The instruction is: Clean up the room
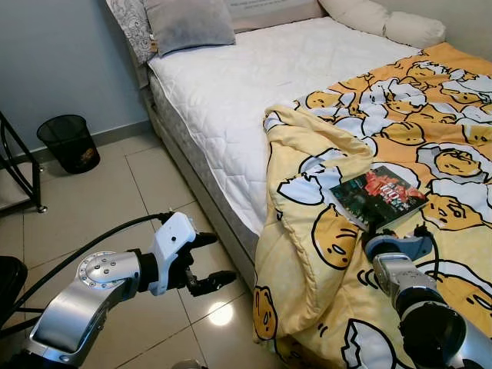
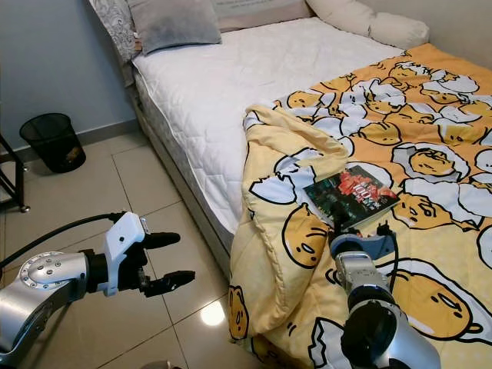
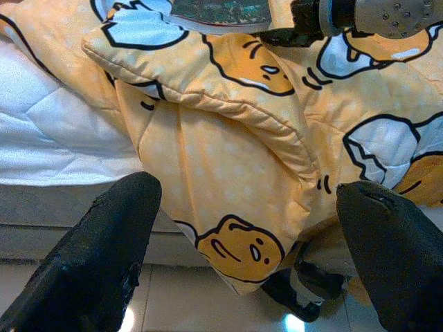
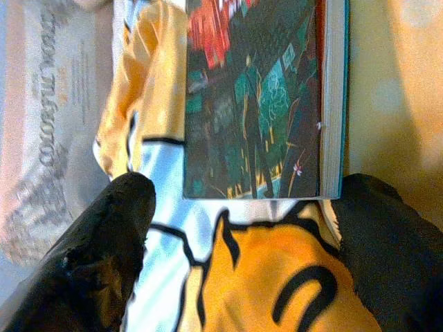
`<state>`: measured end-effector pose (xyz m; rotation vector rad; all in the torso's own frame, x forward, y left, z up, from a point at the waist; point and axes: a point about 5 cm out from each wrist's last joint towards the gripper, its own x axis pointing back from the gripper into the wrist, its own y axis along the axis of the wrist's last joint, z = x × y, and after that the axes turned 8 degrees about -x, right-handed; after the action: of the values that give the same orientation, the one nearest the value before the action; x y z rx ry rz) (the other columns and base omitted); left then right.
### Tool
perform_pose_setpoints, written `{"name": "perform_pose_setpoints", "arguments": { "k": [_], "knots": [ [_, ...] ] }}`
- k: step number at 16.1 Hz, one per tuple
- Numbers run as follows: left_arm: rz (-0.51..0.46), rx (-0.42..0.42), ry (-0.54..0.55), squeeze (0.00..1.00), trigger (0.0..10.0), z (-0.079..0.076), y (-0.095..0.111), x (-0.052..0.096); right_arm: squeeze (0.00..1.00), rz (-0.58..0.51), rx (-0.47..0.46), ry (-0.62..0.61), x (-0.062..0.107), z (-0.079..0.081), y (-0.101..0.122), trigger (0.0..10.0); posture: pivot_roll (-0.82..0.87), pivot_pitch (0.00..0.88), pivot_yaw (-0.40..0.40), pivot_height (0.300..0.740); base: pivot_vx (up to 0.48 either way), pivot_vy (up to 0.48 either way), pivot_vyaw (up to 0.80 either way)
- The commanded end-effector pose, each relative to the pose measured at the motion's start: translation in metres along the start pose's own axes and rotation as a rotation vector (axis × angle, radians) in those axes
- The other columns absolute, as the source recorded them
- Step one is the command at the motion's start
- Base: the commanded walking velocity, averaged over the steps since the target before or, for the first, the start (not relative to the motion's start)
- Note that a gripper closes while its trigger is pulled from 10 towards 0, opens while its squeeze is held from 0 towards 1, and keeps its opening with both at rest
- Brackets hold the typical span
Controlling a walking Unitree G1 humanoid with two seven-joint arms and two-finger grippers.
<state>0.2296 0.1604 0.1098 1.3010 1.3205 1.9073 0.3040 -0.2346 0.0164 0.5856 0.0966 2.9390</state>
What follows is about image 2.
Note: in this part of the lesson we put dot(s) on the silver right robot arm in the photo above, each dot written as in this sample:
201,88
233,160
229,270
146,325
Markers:
377,307

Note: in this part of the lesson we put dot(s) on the grey printed lettering pillow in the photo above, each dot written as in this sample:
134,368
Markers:
111,23

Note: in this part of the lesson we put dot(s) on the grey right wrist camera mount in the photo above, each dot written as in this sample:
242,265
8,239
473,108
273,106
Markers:
369,244

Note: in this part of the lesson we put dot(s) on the black metal tube frame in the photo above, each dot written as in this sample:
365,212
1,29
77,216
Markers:
21,188

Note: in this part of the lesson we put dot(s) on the grey patterned mattress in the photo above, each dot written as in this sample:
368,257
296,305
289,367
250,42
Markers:
173,161

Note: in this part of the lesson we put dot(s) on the orange yellow egg cartoon blanket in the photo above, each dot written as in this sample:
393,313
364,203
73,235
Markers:
430,115

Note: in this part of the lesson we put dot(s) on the dark red cover book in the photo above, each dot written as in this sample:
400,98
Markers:
350,196

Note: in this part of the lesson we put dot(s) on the grey plush pillow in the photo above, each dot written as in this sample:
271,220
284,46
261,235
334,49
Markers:
173,23

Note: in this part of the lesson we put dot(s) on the beige knotted bolster cushion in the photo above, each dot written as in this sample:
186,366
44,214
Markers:
384,27

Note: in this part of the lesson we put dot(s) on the white quilted mattress pad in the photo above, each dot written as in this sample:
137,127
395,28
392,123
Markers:
254,77

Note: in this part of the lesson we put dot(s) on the black mesh waste bin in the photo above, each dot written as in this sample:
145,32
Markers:
54,144

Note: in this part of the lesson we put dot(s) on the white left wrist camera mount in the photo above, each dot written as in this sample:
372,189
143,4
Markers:
127,242

